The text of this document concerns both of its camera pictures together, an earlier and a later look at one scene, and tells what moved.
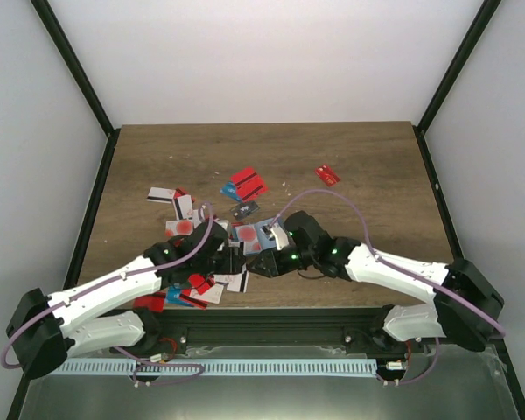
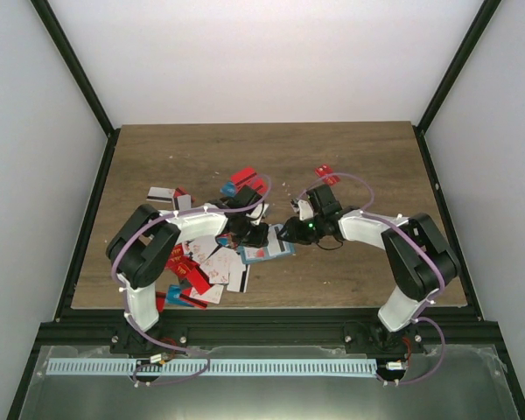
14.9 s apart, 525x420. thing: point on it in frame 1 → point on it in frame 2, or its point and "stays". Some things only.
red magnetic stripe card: (248, 185) stays
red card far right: (327, 175) stays
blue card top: (228, 189) stays
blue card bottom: (172, 297) stays
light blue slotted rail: (218, 367) stays
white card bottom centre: (213, 294) stays
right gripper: (274, 267) → (295, 234)
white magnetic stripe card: (237, 282) → (276, 246)
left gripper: (231, 265) → (261, 239)
